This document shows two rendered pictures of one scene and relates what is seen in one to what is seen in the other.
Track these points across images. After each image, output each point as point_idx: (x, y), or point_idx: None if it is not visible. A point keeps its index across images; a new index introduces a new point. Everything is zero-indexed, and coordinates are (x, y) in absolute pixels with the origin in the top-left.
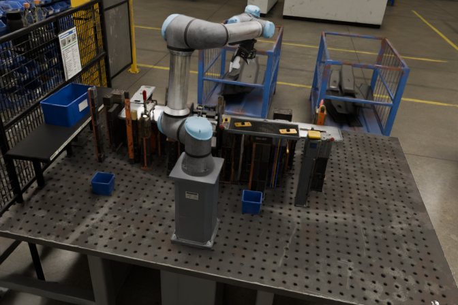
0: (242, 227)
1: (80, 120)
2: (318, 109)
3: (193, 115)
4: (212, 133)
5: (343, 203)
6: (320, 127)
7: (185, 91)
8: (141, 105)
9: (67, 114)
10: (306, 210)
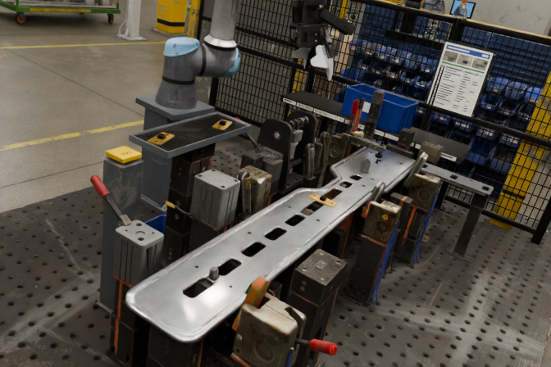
0: None
1: None
2: (275, 303)
3: (309, 140)
4: (169, 55)
5: (41, 366)
6: (214, 299)
7: (214, 12)
8: (407, 164)
9: (344, 97)
10: (92, 299)
